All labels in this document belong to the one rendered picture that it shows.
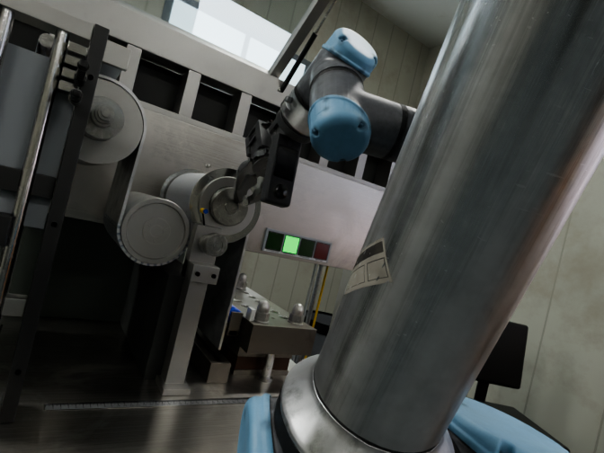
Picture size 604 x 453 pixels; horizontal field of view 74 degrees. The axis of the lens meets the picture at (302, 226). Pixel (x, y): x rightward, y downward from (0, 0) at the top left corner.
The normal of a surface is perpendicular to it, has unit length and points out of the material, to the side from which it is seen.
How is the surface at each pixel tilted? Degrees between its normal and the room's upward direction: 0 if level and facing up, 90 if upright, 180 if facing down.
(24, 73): 90
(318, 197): 90
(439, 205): 103
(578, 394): 90
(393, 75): 90
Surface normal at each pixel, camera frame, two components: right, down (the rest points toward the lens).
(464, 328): 0.05, 0.36
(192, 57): 0.52, 0.12
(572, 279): -0.81, -0.20
